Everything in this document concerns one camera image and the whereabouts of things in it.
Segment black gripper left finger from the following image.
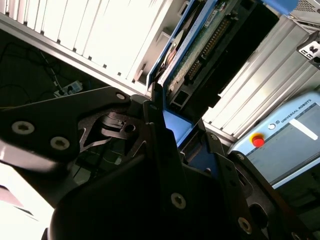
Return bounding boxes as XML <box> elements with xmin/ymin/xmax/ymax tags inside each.
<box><xmin>0</xmin><ymin>81</ymin><xmax>194</xmax><ymax>223</ymax></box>

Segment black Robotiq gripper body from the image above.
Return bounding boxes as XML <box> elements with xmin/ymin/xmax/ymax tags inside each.
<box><xmin>41</xmin><ymin>154</ymin><xmax>241</xmax><ymax>240</ymax></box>

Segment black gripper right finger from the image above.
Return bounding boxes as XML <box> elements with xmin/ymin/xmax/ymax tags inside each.
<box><xmin>197</xmin><ymin>118</ymin><xmax>320</xmax><ymax>240</ymax></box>

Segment hard disk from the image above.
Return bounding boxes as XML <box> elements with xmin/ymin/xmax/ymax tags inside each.
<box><xmin>147</xmin><ymin>0</ymin><xmax>300</xmax><ymax>176</ymax></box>

